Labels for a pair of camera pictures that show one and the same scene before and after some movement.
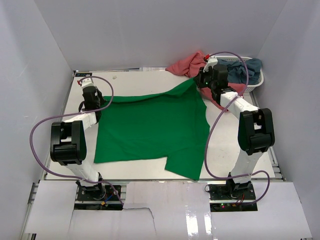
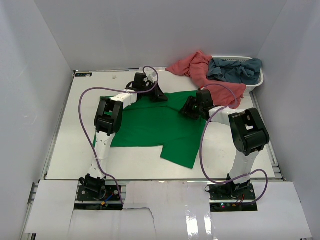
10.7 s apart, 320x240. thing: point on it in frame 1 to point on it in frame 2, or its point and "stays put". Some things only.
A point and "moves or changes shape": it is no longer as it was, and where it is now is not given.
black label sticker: (82, 74) stays put
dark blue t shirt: (247, 72) stays put
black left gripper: (102, 101) to (158, 95)
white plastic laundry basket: (232, 58) stays put
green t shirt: (171, 123) moves or changes shape
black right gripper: (199, 78) to (187, 108)
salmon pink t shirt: (194, 65) stays put
